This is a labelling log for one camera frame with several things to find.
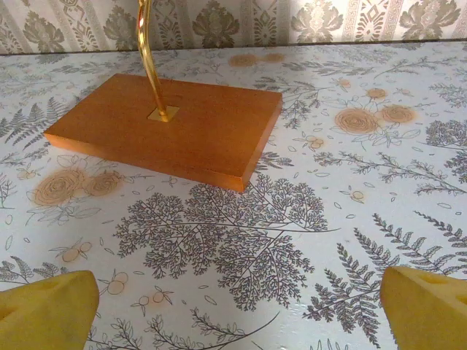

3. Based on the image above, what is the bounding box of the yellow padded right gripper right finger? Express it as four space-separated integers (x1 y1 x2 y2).
379 265 467 350

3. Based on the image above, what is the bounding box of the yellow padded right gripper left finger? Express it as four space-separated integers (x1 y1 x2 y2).
0 269 101 350

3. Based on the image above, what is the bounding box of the floral patterned table mat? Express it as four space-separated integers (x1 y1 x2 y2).
0 36 467 350

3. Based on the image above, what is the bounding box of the gold wire stand wooden base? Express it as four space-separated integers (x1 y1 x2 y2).
42 0 284 193

